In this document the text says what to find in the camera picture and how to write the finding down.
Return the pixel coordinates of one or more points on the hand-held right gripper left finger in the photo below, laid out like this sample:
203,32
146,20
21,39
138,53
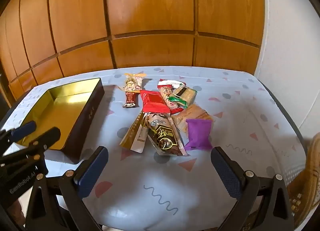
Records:
92,169

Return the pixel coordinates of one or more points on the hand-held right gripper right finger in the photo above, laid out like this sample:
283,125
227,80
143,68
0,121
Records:
225,171

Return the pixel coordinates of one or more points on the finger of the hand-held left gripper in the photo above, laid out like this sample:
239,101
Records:
23,129
48,136

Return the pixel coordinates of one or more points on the gold tin box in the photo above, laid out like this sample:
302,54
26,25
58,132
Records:
62,111

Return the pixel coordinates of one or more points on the purple snack packet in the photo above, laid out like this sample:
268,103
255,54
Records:
198,133

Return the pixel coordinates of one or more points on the gold and white snack packet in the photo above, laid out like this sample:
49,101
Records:
133,136

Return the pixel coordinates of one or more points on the translucent pastry packet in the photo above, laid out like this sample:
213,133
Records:
192,114

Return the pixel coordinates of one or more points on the dark brown snack packet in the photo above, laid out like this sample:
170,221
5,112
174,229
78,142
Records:
163,137

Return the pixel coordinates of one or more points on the red patterned snack packet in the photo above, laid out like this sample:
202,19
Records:
130,97

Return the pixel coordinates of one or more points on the green-edged cracker packet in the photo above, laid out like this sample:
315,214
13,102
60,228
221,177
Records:
186,93

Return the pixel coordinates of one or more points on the plain red snack packet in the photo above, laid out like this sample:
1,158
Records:
152,101

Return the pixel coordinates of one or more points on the long beige red-ended snack packet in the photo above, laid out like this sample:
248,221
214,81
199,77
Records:
168,97

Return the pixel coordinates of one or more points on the white and red snack packet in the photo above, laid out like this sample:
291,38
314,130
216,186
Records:
172,82

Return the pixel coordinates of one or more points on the wooden wardrobe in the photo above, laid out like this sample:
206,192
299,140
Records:
150,8

